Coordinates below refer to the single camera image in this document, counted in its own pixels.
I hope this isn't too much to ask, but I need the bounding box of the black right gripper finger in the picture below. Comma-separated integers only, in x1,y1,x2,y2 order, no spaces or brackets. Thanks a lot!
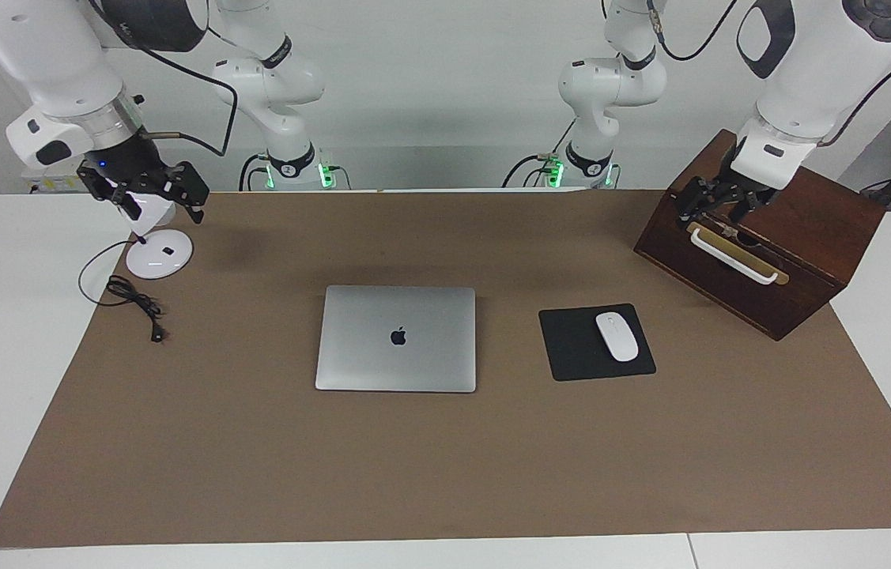
77,166,144,224
149,161,211,226

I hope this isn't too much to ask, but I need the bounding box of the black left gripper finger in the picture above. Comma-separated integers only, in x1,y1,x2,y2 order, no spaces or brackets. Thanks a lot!
677,179,715,231
730,188,779,230

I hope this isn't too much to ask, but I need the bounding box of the silver laptop computer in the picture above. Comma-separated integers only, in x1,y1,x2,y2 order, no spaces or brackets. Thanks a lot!
315,284,478,394

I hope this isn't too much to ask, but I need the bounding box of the dark brown wooden box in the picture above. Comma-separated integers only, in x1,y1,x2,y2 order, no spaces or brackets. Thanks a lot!
633,129,887,341

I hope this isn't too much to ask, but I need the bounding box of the white computer mouse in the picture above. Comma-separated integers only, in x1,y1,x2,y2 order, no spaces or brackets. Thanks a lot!
595,312,640,363

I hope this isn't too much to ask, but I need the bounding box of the black mouse pad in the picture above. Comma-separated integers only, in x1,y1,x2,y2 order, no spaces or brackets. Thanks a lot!
538,303,657,382

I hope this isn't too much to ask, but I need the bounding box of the brown table mat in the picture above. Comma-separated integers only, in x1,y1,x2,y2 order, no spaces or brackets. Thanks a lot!
0,190,891,548

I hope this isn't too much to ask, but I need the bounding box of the gold handle backplate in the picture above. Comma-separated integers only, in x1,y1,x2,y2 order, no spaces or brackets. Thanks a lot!
685,220,791,286

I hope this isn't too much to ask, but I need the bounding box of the white box handle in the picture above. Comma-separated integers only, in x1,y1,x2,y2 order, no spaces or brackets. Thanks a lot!
689,228,780,285

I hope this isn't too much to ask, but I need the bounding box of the black right base cable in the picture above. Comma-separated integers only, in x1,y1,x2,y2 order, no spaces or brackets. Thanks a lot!
238,153,268,192

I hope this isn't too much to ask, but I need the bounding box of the black base cable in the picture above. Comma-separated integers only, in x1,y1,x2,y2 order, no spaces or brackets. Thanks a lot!
502,154,549,189
238,153,268,192

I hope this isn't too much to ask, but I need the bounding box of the white wall power strip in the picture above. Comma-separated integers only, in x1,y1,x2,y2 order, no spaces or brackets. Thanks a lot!
22,166,90,194

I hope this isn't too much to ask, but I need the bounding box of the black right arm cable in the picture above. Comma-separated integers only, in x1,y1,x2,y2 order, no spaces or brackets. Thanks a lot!
85,0,240,156

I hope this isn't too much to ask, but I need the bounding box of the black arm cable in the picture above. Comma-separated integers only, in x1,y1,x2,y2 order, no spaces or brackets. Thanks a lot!
645,0,891,149
85,0,240,156

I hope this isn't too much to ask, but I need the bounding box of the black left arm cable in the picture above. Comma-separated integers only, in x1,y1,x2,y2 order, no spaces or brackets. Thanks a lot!
645,0,891,149

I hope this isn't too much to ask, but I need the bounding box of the black lamp power cable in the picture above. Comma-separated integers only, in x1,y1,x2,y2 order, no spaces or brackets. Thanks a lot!
78,239,169,345

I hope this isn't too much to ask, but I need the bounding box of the black left base cable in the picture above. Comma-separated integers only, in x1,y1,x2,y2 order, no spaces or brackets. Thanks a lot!
502,154,549,189

